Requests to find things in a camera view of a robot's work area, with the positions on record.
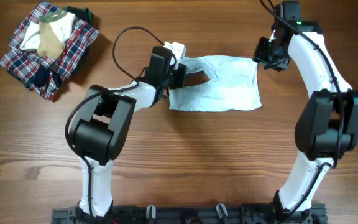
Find navy blue sock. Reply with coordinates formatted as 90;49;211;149
34;65;63;88

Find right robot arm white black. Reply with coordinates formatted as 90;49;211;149
253;1;358;220

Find red blue plaid shirt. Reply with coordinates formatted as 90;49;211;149
0;1;99;101

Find tan sock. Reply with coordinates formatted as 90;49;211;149
37;22;65;59

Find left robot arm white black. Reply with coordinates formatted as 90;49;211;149
65;42;186;223

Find light blue striped shorts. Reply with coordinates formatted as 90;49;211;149
169;55;262;112

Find dark green folded garment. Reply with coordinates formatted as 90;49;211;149
63;6;93;25

